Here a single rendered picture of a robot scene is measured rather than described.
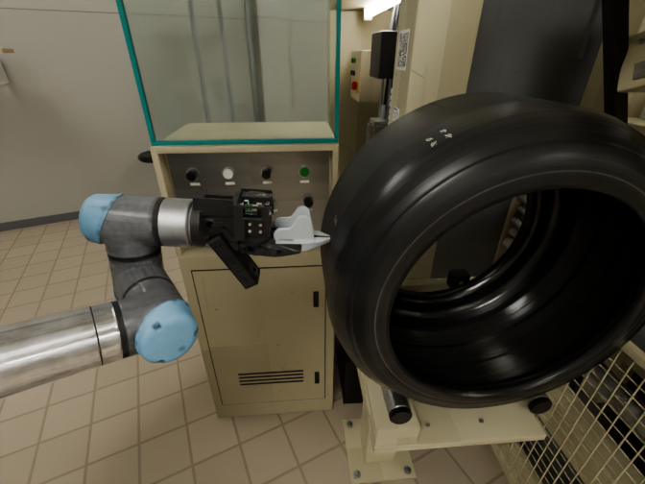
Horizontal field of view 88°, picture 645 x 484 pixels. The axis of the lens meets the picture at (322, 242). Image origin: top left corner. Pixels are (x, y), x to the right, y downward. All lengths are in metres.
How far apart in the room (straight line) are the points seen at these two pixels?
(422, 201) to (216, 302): 1.02
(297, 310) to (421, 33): 0.97
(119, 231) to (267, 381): 1.18
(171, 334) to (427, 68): 0.67
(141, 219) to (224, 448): 1.37
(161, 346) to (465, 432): 0.64
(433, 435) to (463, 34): 0.82
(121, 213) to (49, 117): 3.57
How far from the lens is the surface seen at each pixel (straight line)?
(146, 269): 0.57
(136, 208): 0.54
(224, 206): 0.51
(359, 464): 1.68
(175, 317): 0.46
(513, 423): 0.92
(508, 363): 0.85
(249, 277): 0.57
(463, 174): 0.44
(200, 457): 1.77
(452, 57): 0.81
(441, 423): 0.86
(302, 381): 1.62
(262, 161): 1.09
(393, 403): 0.72
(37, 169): 4.24
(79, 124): 4.08
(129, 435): 1.95
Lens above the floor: 1.50
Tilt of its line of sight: 29 degrees down
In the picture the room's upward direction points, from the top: straight up
